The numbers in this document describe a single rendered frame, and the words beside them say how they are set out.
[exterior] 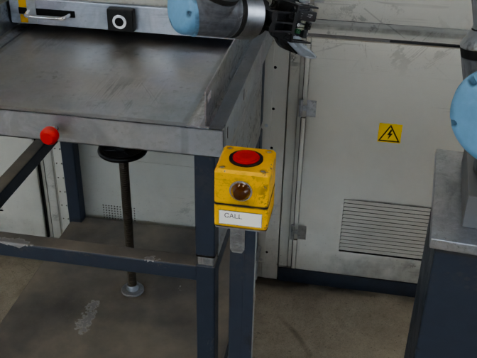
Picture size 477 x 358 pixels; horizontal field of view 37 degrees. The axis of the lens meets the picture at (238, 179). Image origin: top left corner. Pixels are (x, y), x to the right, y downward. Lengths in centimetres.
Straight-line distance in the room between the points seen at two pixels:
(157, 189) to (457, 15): 97
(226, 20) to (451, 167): 50
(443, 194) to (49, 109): 72
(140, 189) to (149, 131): 91
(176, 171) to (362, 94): 59
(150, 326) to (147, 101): 69
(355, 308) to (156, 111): 109
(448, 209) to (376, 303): 99
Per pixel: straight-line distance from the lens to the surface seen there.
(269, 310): 216
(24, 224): 240
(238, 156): 104
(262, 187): 102
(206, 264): 144
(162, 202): 219
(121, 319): 188
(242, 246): 111
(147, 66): 153
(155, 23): 165
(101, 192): 224
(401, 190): 204
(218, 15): 126
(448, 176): 137
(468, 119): 102
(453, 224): 123
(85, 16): 170
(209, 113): 127
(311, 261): 219
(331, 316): 216
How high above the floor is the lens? 140
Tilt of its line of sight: 30 degrees down
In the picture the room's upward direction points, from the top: 1 degrees clockwise
